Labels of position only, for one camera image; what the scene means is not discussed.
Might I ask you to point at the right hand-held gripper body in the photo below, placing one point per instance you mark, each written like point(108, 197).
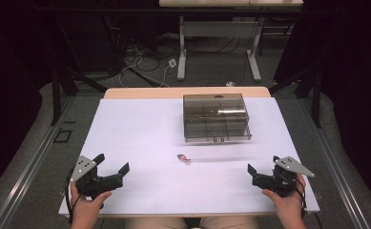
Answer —
point(277, 184)

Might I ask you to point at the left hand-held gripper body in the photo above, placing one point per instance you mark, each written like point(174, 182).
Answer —
point(92, 186)

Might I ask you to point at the small fish-shaped item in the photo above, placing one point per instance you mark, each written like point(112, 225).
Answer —
point(183, 158)

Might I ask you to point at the grey transparent drawer box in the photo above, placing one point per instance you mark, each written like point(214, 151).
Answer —
point(216, 117)

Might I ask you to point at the person's left hand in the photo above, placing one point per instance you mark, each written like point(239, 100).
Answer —
point(84, 208)

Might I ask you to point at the person's right hand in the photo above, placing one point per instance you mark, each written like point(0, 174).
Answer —
point(289, 206)

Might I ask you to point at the white table mat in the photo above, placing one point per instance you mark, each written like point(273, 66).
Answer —
point(160, 133)

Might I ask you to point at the black metal stand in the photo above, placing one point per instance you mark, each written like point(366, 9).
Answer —
point(57, 92)
point(315, 95)

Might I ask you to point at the wooden table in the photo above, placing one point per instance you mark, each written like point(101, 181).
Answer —
point(160, 93)

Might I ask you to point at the white floor plug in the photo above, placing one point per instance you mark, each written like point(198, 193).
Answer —
point(230, 83)

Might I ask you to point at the white power adapter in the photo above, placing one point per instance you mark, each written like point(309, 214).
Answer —
point(172, 63)

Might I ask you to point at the white-legged background table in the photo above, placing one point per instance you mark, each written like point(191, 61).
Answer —
point(216, 28)

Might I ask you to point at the metal floor rail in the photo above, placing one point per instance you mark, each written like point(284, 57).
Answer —
point(24, 168)
point(339, 171)

